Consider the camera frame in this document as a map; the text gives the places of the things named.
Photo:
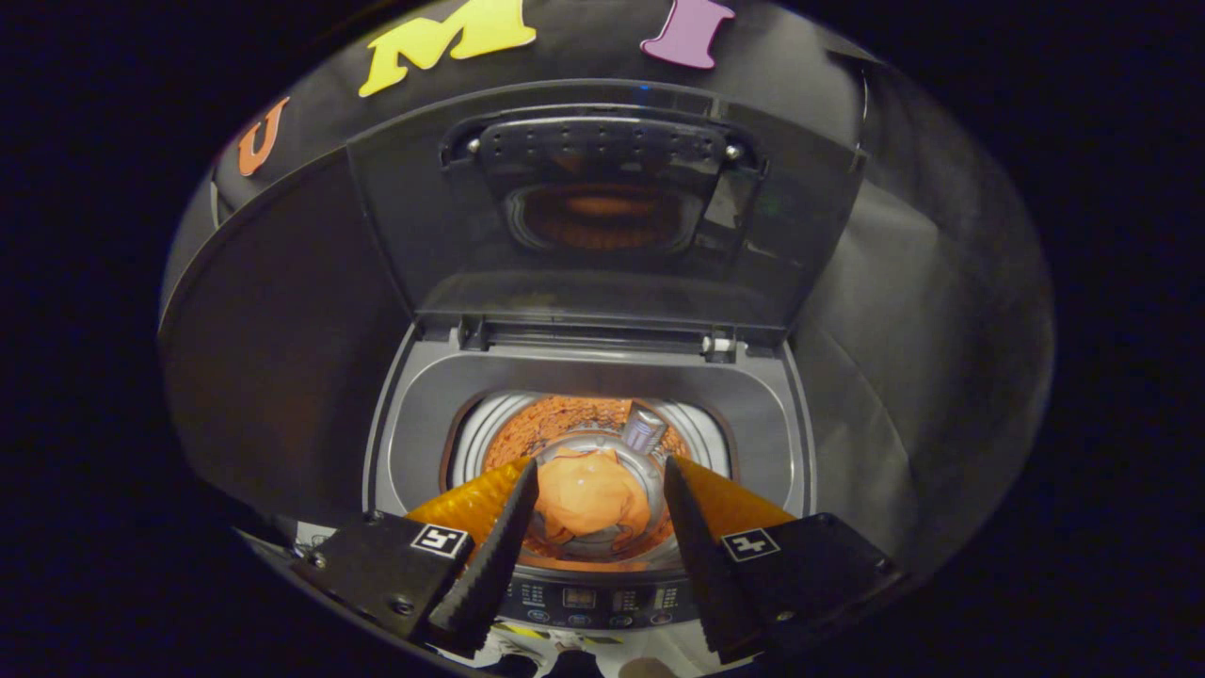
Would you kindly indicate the dark grey washing machine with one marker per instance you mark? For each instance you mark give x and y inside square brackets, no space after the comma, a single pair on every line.
[428,424]

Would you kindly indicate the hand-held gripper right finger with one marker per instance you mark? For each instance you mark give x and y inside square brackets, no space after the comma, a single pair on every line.
[706,565]

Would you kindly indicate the orange polo shirt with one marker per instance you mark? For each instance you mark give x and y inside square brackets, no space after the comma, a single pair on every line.
[593,494]

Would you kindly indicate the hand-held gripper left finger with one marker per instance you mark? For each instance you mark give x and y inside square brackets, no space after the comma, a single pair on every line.
[490,565]

